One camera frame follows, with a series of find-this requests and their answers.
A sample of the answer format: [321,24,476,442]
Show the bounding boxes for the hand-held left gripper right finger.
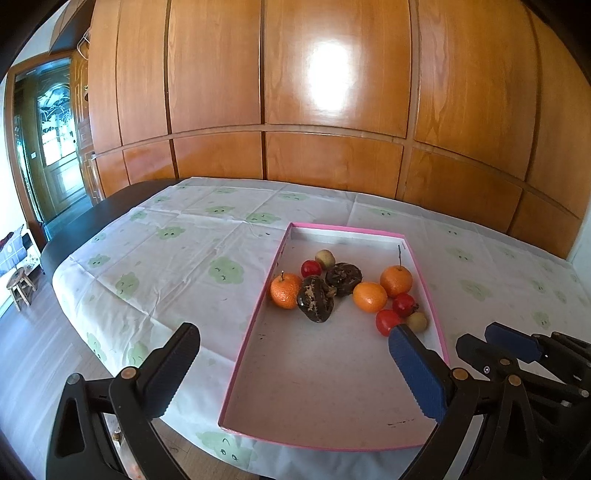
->
[388,323,550,480]

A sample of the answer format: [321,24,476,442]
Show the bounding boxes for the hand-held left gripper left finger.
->
[46,322,201,480]

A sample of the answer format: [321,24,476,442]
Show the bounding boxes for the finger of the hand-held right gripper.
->
[455,334,591,444]
[485,322,591,384]

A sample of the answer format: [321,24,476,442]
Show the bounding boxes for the red tomato with stem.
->
[392,293,420,318]

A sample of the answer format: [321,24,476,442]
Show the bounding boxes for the stemless orange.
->
[353,282,389,314]

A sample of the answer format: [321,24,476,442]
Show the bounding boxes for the orange with long stem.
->
[380,244,413,298]

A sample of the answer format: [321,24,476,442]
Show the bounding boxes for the pink cardboard tray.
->
[217,222,451,452]

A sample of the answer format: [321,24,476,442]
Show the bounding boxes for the dark brown mushroom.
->
[325,263,364,297]
[297,275,337,324]

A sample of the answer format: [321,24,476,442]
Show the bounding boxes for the orange with short stem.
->
[270,271,303,310]

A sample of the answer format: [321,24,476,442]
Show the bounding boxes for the white cloud print tablecloth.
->
[52,176,591,480]

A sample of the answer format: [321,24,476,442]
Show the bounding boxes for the small wooden stool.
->
[6,270,38,311]

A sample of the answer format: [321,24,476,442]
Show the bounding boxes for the black table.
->
[41,180,183,278]

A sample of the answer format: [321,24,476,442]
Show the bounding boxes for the chair with plaid cushion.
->
[0,224,38,278]

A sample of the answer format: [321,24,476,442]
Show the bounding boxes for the wooden panelled wardrobe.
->
[48,0,591,259]

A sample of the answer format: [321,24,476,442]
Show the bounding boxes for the wooden glass door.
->
[11,55,95,222]

